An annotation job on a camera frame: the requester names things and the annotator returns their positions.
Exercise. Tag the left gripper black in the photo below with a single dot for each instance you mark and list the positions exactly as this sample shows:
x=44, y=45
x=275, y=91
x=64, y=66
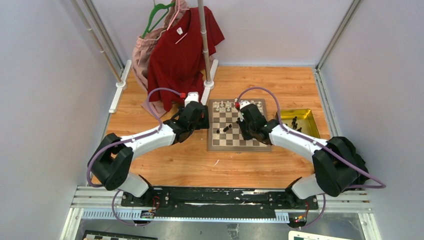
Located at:
x=203, y=123

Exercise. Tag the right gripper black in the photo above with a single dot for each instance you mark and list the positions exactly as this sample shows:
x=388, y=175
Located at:
x=241, y=122

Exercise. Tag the gold metal tray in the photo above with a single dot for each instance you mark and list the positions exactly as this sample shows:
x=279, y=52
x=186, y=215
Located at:
x=301, y=120

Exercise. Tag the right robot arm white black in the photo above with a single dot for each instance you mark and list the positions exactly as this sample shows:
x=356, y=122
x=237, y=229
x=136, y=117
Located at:
x=335, y=161

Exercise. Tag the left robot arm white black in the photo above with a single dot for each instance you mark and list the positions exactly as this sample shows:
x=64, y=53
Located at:
x=112, y=160

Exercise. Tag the black chess piece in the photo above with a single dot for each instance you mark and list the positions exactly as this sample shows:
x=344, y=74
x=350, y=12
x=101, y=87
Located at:
x=227, y=129

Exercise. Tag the white chess piece row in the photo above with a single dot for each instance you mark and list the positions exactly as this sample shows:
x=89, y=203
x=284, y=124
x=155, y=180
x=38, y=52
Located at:
x=226, y=105

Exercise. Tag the wooden chess board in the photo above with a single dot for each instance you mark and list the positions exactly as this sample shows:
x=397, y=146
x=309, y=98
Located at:
x=219, y=141

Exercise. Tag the red t-shirt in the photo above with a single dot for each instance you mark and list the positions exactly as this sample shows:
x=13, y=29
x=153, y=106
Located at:
x=176, y=63

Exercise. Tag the pink garment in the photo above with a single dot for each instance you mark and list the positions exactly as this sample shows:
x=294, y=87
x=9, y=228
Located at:
x=145, y=45

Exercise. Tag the green clothes hanger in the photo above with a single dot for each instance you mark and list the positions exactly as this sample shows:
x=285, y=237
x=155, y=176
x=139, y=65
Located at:
x=157, y=14

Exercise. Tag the white clothes rack frame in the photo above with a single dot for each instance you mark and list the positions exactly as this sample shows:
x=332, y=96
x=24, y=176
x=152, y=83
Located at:
x=96, y=29

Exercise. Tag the black mounting rail base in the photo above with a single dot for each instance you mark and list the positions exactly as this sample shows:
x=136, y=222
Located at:
x=218, y=203

